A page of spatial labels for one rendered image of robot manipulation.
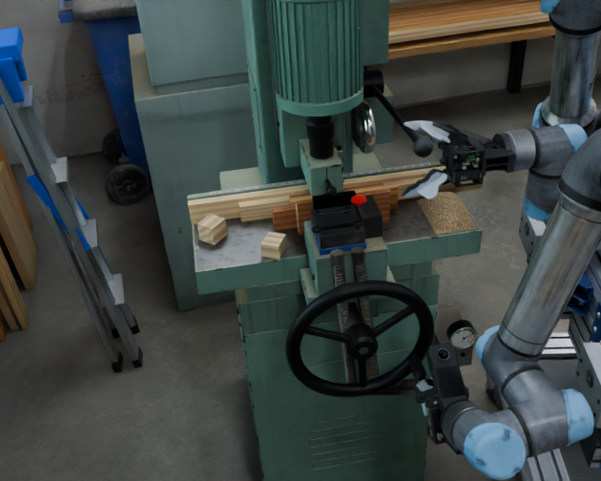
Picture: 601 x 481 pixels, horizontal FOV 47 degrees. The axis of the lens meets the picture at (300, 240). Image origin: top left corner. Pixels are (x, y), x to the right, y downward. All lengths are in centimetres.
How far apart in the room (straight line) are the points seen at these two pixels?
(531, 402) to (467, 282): 172
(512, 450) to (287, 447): 87
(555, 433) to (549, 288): 21
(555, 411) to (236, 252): 70
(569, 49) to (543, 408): 73
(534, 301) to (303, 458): 94
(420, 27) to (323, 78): 223
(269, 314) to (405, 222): 35
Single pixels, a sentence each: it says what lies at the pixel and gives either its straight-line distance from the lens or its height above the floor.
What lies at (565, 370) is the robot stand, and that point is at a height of 21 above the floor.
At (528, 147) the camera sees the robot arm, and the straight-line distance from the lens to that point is 137.
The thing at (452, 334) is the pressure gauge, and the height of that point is 68.
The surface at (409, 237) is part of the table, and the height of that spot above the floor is 90.
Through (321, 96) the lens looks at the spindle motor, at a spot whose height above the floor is 120.
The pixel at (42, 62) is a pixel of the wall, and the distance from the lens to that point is 377.
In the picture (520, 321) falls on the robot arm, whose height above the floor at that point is 101.
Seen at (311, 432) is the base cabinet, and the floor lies 36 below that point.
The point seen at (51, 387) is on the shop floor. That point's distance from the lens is 257.
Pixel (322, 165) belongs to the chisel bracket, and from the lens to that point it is 144.
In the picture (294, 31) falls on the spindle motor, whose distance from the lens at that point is 129.
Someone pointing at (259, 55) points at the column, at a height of 120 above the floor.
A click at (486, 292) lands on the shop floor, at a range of 276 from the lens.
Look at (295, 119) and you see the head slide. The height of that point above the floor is 108.
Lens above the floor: 174
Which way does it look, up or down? 35 degrees down
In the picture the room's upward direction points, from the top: 4 degrees counter-clockwise
